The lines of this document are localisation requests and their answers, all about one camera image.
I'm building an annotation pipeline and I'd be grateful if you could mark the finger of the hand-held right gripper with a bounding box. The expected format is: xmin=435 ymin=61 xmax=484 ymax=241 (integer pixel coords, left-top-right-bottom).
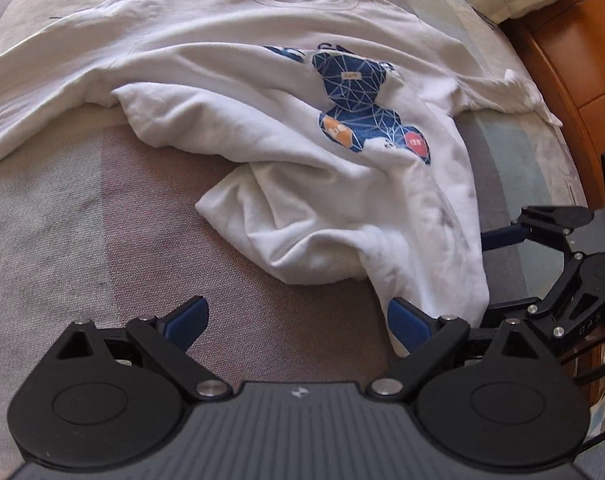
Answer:
xmin=483 ymin=300 xmax=551 ymax=333
xmin=480 ymin=205 xmax=596 ymax=282

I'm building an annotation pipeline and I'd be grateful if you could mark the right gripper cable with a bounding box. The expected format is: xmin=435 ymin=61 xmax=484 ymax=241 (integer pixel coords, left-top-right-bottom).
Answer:
xmin=573 ymin=350 xmax=605 ymax=461

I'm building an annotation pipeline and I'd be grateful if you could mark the pastel patchwork bed sheet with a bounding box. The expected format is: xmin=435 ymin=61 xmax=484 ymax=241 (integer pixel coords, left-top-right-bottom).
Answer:
xmin=0 ymin=0 xmax=605 ymax=411

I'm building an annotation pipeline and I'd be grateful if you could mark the white printed sweatshirt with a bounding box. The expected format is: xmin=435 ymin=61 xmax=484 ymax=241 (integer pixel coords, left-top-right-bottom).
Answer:
xmin=0 ymin=0 xmax=564 ymax=357

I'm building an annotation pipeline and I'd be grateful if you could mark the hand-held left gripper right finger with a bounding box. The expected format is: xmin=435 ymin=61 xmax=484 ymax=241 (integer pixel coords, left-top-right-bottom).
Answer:
xmin=365 ymin=297 xmax=568 ymax=404

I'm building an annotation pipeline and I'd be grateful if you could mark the wooden bed headboard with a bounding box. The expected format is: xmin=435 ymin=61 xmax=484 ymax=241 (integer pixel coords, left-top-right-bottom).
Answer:
xmin=497 ymin=0 xmax=605 ymax=211

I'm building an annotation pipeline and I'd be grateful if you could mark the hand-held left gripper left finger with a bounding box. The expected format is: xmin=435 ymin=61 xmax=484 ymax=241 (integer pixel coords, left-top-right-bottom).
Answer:
xmin=52 ymin=296 xmax=232 ymax=402

